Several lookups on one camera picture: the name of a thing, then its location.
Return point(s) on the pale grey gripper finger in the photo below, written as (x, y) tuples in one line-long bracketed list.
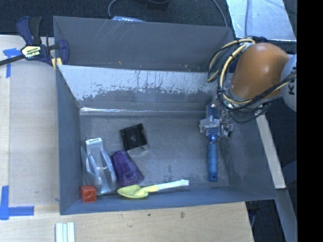
[(204, 125), (221, 129)]

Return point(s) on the blue round hairbrush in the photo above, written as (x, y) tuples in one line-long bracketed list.
[(213, 157)]

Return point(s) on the grey metal bin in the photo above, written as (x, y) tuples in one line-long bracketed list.
[(156, 157)]

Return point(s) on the black square plate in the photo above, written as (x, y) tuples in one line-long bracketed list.
[(133, 137)]

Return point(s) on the purple plastic cup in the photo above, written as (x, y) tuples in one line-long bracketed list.
[(126, 169)]

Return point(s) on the red cube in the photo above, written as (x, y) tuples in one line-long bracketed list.
[(88, 194)]

